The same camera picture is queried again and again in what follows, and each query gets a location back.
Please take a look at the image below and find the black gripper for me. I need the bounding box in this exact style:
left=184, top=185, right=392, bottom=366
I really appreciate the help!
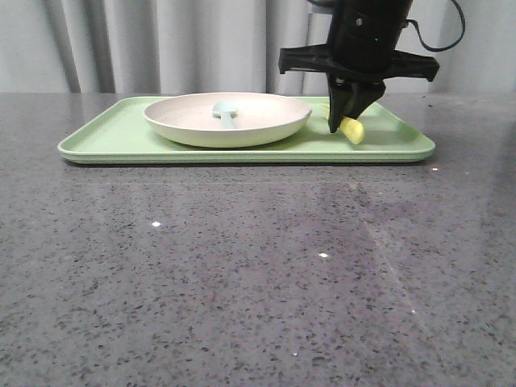
left=278, top=0, right=439, bottom=133

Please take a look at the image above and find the yellow plastic fork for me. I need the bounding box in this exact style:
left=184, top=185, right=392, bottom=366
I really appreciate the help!
left=320, top=102, right=365, bottom=145

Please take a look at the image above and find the beige round plate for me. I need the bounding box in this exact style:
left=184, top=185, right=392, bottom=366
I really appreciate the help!
left=144, top=92, right=312, bottom=148

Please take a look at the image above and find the light blue plastic spoon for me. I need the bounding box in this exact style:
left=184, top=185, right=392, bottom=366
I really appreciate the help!
left=212, top=101, right=238, bottom=130

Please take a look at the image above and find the green rectangular tray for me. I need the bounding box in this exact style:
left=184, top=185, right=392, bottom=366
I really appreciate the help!
left=57, top=97, right=435, bottom=164

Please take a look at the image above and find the grey curtain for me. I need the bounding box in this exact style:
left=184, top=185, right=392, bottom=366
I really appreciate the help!
left=1, top=1, right=515, bottom=95

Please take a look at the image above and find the black cable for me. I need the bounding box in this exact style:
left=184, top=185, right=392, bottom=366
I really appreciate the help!
left=405, top=0, right=467, bottom=52

